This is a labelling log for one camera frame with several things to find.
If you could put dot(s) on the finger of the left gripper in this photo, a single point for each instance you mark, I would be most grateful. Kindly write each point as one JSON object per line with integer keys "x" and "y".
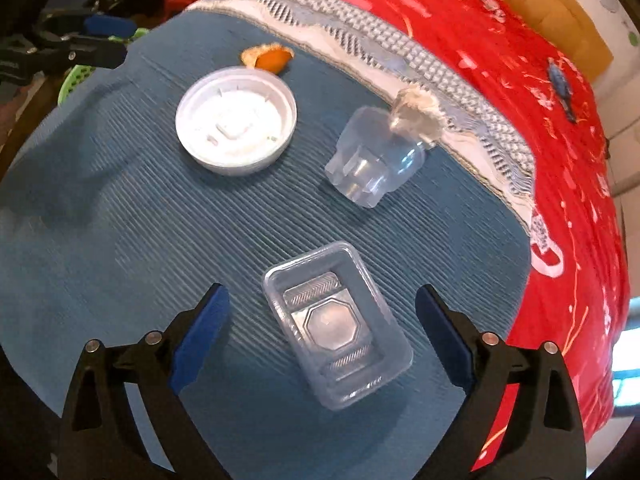
{"x": 93, "y": 51}
{"x": 85, "y": 22}

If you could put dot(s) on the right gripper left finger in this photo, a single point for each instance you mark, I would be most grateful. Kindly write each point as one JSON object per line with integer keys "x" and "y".
{"x": 99, "y": 438}

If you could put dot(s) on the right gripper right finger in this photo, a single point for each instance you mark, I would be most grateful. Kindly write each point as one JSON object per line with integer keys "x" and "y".
{"x": 544, "y": 438}

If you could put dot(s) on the white round plastic lid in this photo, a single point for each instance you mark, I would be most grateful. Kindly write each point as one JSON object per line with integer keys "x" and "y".
{"x": 236, "y": 121}

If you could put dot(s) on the orange peel piece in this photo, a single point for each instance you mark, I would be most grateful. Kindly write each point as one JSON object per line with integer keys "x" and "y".
{"x": 272, "y": 58}

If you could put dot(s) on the clear rectangular plastic tray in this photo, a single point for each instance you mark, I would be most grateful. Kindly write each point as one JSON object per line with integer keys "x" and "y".
{"x": 340, "y": 327}

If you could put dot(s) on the clear plastic cup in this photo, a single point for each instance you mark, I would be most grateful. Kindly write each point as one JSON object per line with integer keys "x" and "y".
{"x": 371, "y": 159}

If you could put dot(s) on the white tissue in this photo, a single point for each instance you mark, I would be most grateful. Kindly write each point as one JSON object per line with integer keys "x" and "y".
{"x": 417, "y": 115}

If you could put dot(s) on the green plastic waste basket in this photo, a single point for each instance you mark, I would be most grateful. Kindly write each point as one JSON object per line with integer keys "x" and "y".
{"x": 80, "y": 73}

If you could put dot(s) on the red bed quilt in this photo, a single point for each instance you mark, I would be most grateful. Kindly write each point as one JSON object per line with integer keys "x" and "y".
{"x": 578, "y": 290}

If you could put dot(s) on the blue toy on bed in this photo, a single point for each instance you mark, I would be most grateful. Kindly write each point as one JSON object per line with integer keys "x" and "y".
{"x": 562, "y": 89}

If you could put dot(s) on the wooden headboard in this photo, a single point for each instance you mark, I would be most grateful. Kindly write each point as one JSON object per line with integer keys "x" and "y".
{"x": 567, "y": 25}

